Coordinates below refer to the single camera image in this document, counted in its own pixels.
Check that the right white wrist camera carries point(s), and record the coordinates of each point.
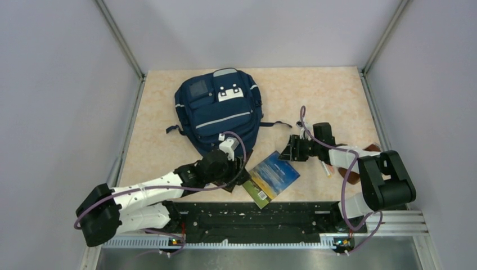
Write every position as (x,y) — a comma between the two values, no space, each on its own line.
(304,126)

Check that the black paperback book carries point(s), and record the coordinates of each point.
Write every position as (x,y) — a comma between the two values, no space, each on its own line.
(236,174)

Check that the brown leather pouch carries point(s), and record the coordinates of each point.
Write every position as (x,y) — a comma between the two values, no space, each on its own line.
(353,177)

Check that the navy blue student backpack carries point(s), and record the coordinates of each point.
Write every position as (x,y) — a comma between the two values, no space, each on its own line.
(226,100)

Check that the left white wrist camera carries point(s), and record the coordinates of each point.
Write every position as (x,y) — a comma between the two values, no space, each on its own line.
(228,146)

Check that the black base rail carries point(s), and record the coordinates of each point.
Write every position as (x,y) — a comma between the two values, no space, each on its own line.
(246,223)

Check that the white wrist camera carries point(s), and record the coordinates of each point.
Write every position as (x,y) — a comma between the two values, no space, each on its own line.
(304,126)
(228,146)

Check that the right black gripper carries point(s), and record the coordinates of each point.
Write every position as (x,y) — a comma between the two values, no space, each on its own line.
(292,151)

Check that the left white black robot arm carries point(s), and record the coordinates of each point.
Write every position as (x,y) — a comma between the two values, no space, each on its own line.
(107,212)

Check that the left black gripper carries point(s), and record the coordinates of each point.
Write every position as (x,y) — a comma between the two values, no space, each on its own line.
(235,172)

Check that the blue landscape cover book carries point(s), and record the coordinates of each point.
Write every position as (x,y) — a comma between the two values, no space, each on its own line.
(269,178)

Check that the white yellow marker pen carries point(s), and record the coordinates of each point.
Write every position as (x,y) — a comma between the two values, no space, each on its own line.
(327,169)

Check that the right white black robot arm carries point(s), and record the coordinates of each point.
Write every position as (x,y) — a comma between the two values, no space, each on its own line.
(385,182)

